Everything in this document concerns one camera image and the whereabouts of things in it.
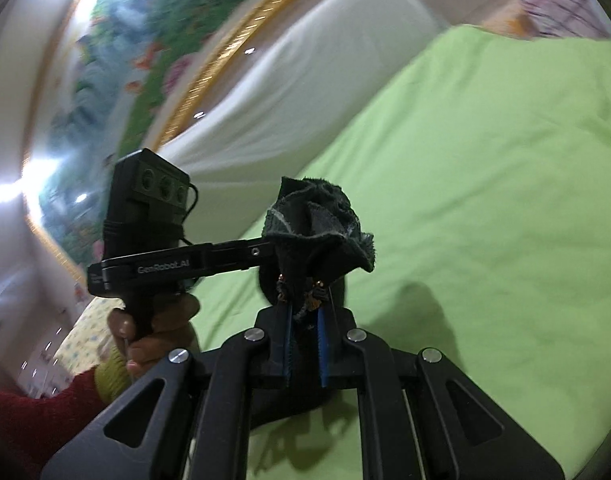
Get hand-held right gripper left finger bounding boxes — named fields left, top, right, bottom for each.
left=40, top=306, right=295, bottom=480

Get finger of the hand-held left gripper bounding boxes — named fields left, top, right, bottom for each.
left=211, top=239, right=275, bottom=275

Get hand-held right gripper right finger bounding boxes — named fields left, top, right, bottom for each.
left=316, top=306, right=566, bottom=480

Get dark pants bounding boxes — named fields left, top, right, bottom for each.
left=252, top=176, right=377, bottom=433

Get person's left forearm red sleeve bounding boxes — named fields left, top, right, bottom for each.
left=0, top=345, right=133, bottom=480

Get person's left hand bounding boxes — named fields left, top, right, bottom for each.
left=108, top=292, right=201, bottom=378

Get yellow patterned cloth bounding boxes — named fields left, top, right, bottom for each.
left=52, top=297, right=117, bottom=373

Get gold framed floral painting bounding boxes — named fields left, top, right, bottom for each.
left=22, top=0, right=302, bottom=281

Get white upholstered headboard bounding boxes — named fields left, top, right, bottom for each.
left=158, top=0, right=449, bottom=241

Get green bed sheet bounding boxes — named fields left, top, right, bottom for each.
left=188, top=24, right=611, bottom=480

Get pink checkered pillow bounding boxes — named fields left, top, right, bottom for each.
left=505, top=0, right=611, bottom=41

